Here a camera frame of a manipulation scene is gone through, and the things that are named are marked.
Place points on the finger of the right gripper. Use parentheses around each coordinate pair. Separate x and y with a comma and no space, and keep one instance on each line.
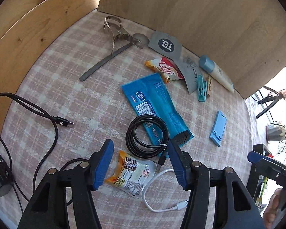
(268,167)

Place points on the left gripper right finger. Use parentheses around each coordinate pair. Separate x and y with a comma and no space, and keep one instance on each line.
(192,176)

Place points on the pink plaid table cloth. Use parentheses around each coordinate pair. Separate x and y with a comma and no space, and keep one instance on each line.
(100,110)

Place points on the blue folding phone stand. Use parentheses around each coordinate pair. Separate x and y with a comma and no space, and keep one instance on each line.
(218,129)

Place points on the wooden board backdrop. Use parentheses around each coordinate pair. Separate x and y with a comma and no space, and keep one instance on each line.
(246,38)

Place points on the grey T3 sachet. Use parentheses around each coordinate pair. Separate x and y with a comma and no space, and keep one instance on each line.
(166,45)

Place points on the white coffee creamer sachet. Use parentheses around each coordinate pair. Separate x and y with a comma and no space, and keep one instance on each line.
(131,175)

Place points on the blue wet wipe packet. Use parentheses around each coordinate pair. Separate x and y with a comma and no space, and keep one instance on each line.
(155,111)

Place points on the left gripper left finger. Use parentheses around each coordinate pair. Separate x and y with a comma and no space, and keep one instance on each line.
(88,179)

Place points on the cream tube blue cap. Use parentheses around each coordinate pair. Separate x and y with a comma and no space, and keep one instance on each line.
(216,72)

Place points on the black power adapter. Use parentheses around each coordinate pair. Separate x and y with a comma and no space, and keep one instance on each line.
(5,179)

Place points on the grey foil sachet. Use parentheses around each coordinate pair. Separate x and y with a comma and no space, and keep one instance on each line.
(190,71)

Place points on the wooden clothespin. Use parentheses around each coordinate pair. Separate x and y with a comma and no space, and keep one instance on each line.
(209,86)

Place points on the person's right hand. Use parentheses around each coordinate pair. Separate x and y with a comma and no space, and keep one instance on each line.
(269,214)

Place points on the teal plastic clothespin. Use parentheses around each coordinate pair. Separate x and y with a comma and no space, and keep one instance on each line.
(201,88)

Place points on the grey flat stick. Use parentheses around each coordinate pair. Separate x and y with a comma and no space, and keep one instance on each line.
(94,68)

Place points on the orange coffee mate sachet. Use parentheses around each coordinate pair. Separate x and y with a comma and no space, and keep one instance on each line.
(166,68)

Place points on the bronze metal hair claw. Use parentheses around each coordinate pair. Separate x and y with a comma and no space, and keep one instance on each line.
(114,26)

